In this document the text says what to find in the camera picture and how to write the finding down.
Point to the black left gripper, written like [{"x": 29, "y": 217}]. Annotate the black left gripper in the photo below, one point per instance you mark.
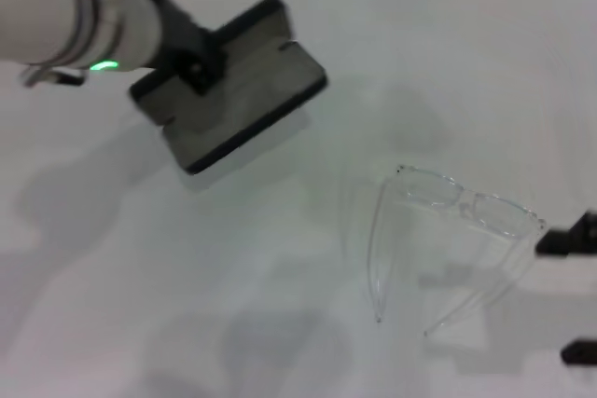
[{"x": 179, "y": 30}]

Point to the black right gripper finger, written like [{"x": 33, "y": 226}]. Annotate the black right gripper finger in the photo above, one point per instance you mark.
[
  {"x": 573, "y": 237},
  {"x": 580, "y": 351}
]

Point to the black glasses case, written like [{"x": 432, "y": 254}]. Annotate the black glasses case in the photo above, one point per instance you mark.
[{"x": 261, "y": 76}]

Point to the clear white-framed glasses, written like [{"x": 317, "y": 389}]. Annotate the clear white-framed glasses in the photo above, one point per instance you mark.
[{"x": 466, "y": 197}]

